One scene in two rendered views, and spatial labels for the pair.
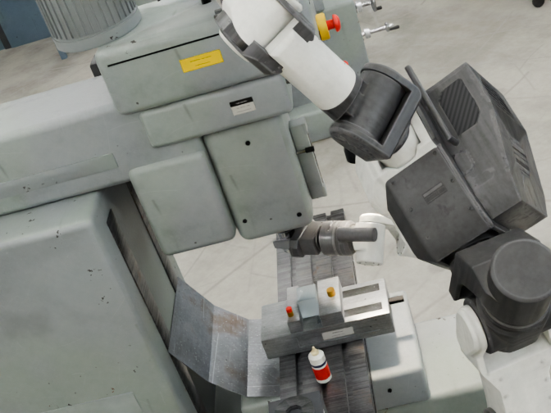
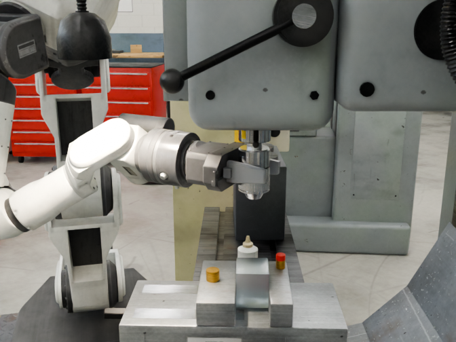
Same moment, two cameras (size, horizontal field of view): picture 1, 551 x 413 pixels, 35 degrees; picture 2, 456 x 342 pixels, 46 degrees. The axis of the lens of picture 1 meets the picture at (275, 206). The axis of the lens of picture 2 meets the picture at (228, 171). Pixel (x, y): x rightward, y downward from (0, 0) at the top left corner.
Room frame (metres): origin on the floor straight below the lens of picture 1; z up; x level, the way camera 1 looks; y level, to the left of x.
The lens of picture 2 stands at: (2.64, -0.16, 1.45)
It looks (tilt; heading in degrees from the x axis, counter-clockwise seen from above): 16 degrees down; 171
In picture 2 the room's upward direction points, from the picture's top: straight up
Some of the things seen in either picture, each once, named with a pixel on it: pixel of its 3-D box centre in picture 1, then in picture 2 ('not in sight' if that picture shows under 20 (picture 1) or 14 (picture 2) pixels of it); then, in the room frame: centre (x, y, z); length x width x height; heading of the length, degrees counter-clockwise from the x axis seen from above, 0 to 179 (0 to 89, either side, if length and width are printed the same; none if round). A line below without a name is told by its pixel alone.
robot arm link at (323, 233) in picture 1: (320, 238); (200, 163); (1.82, -0.08, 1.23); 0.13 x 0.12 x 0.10; 146
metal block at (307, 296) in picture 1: (308, 301); (252, 281); (1.85, 0.00, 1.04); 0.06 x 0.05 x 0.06; 170
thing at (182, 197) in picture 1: (186, 181); (399, 5); (1.91, 0.19, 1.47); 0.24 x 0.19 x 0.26; 171
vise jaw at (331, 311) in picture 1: (330, 301); (218, 290); (1.84, -0.06, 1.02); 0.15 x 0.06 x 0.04; 170
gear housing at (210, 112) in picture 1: (217, 90); not in sight; (1.88, 0.04, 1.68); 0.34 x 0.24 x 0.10; 81
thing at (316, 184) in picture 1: (307, 158); (176, 24); (1.85, -0.11, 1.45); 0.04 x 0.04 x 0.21; 81
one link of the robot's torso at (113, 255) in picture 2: not in sight; (90, 279); (1.07, -0.35, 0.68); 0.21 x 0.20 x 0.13; 5
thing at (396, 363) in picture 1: (331, 361); not in sight; (1.87, 0.00, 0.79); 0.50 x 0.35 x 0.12; 81
